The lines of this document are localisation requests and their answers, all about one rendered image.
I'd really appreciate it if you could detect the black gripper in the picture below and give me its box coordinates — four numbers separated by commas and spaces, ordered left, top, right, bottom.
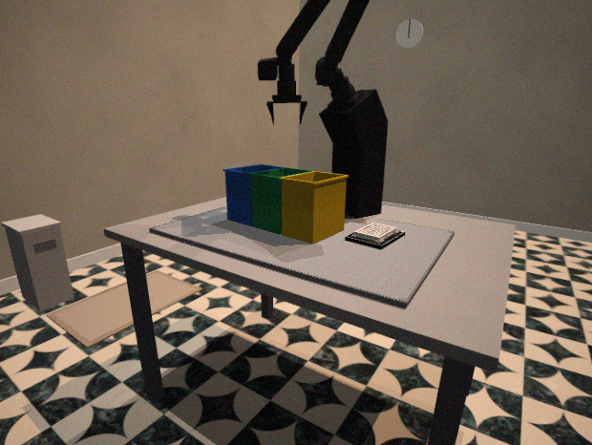
266, 79, 307, 124

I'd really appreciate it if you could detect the yellow open-top bin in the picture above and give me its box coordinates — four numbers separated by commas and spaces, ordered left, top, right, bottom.
281, 171, 349, 244

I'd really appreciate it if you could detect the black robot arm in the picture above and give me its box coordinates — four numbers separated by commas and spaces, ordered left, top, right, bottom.
258, 0, 370, 110

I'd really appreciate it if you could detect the blue open-top bin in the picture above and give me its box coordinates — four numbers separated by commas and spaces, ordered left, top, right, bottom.
224, 164, 285, 226

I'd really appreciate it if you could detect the green bin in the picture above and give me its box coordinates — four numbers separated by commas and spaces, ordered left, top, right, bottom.
250, 168, 314, 234

